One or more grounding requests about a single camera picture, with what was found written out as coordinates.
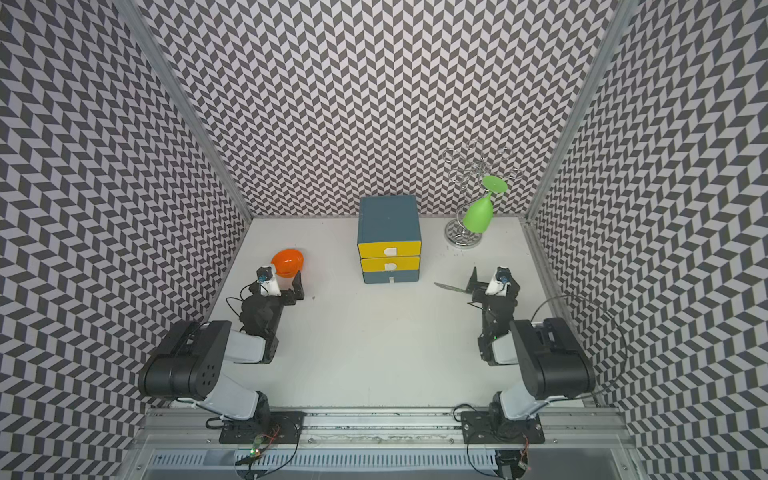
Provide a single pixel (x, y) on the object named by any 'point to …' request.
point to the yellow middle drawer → (391, 263)
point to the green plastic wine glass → (479, 213)
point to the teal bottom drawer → (376, 277)
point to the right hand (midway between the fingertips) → (490, 274)
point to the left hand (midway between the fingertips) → (285, 273)
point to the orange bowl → (288, 262)
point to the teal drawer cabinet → (389, 219)
